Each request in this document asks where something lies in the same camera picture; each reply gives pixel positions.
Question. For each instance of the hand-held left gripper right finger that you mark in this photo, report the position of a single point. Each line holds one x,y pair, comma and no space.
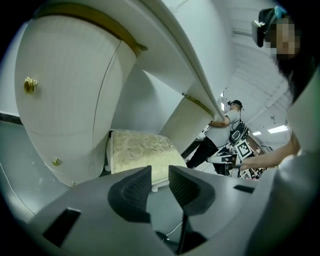
220,195

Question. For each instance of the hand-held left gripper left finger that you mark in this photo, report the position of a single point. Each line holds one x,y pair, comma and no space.
100,200

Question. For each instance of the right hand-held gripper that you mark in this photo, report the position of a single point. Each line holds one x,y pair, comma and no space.
243,150

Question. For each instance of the person's right forearm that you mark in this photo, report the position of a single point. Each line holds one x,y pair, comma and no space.
270,157

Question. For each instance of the person's white shirt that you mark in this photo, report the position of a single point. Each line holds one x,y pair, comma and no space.
307,112

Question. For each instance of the person's head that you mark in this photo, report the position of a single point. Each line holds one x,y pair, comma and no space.
282,40

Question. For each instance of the white dressing table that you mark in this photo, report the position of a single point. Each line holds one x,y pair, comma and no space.
70,75

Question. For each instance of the cream upholstered stool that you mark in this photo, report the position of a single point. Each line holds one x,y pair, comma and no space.
140,152

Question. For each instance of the ceiling light panel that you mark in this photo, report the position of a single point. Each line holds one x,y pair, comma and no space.
278,129
257,133

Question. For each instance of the head-mounted camera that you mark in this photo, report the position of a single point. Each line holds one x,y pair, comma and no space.
258,30

